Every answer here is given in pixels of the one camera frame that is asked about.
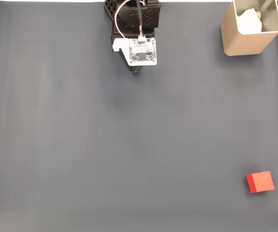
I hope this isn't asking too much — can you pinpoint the red cube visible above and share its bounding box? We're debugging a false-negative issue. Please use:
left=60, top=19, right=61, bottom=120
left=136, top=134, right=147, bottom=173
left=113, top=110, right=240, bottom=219
left=246, top=171, right=275, bottom=194

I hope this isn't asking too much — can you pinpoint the beige box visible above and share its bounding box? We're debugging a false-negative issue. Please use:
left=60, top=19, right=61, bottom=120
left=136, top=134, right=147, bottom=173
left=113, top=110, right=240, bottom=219
left=220, top=0, right=278, bottom=57

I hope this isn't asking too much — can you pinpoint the white red servo wire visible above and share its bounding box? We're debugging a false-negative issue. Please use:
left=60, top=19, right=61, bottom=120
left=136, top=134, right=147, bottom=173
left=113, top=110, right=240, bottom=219
left=114, top=0, right=132, bottom=40

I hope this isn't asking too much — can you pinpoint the black camera cable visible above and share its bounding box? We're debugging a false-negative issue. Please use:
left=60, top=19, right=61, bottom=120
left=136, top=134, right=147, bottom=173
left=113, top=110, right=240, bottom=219
left=136, top=0, right=145, bottom=39

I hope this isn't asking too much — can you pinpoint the dark grey mat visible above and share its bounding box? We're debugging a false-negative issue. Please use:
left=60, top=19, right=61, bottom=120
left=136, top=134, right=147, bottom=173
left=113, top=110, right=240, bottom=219
left=0, top=1, right=278, bottom=232

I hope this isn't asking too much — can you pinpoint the white crumpled paper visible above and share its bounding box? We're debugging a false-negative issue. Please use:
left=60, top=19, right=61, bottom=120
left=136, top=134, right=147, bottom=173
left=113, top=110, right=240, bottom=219
left=236, top=7, right=263, bottom=34

